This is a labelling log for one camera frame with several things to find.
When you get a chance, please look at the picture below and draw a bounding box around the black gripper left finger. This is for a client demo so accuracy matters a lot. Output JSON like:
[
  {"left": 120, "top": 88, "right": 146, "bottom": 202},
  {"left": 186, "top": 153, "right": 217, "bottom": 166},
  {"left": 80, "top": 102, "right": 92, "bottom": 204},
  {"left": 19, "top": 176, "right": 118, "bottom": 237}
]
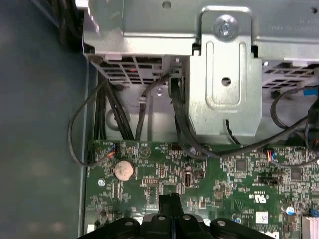
[{"left": 77, "top": 193, "right": 173, "bottom": 239}]

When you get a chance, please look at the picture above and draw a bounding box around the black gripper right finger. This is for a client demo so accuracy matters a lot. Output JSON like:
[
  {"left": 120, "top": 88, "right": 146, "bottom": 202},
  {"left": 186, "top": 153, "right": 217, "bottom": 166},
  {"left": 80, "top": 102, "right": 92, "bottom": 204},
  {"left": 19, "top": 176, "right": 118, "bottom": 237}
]
[{"left": 172, "top": 193, "right": 275, "bottom": 239}]

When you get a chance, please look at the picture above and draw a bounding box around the green motherboard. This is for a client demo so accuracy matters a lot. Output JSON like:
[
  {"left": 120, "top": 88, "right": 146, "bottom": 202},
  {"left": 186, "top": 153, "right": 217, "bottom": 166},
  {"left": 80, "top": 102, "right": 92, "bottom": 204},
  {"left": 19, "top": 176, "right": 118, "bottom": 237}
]
[{"left": 84, "top": 139, "right": 319, "bottom": 239}]

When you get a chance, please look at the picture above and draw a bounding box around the round coin cell battery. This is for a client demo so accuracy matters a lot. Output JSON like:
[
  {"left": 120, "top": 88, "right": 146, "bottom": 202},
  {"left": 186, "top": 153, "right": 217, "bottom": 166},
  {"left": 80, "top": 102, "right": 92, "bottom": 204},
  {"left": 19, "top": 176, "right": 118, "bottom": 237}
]
[{"left": 111, "top": 160, "right": 137, "bottom": 181}]

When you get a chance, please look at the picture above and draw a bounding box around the white barcode board label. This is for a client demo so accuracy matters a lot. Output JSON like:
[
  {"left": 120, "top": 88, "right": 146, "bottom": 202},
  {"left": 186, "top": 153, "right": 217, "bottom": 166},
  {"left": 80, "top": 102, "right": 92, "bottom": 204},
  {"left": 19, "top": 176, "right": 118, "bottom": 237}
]
[{"left": 255, "top": 211, "right": 269, "bottom": 224}]

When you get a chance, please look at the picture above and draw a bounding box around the silver perforated drive cage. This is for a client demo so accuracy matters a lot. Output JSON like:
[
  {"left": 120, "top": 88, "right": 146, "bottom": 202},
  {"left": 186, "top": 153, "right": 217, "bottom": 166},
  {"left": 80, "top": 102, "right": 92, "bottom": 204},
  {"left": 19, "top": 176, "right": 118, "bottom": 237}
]
[{"left": 82, "top": 0, "right": 319, "bottom": 140}]

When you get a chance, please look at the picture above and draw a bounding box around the black silver PC case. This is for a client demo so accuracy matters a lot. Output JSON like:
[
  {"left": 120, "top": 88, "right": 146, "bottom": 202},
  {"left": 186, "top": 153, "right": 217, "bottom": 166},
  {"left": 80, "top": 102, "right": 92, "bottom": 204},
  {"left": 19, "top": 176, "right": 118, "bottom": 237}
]
[{"left": 0, "top": 0, "right": 319, "bottom": 239}]

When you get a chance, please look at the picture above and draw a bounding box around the silver cage screw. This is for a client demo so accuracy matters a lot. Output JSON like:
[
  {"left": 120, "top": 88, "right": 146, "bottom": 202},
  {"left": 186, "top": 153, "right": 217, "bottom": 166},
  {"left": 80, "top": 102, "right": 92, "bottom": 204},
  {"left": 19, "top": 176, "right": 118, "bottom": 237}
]
[{"left": 215, "top": 14, "right": 239, "bottom": 40}]

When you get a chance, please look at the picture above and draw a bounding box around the short black cable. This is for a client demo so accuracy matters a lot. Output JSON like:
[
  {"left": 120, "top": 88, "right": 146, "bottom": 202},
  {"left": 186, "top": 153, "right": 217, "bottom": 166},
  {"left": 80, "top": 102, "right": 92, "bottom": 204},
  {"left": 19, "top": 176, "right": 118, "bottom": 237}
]
[{"left": 224, "top": 119, "right": 241, "bottom": 145}]

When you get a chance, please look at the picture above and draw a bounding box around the black cable grey clip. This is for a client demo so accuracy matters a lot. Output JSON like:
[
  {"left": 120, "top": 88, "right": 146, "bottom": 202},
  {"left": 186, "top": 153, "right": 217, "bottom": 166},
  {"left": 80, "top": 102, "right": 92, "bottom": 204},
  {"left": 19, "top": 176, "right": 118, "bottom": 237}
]
[{"left": 134, "top": 74, "right": 172, "bottom": 141}]

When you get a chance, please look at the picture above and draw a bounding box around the thick black cable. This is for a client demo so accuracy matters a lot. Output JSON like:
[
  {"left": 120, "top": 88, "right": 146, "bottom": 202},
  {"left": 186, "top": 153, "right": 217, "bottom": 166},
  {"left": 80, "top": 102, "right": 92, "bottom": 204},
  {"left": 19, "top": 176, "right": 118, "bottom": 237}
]
[
  {"left": 93, "top": 82, "right": 107, "bottom": 141},
  {"left": 106, "top": 82, "right": 137, "bottom": 141}
]

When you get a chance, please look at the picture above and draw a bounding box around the black flat SATA cable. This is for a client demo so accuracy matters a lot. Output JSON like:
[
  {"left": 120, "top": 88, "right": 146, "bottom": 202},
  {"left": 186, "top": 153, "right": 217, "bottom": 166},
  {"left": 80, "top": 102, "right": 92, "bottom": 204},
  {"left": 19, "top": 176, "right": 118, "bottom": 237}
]
[{"left": 169, "top": 76, "right": 319, "bottom": 160}]

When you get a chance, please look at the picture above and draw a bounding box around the thin black wire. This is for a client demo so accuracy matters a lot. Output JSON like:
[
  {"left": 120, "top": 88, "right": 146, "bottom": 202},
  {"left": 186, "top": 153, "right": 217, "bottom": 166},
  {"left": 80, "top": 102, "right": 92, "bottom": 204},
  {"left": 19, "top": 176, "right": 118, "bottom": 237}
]
[{"left": 67, "top": 79, "right": 108, "bottom": 166}]

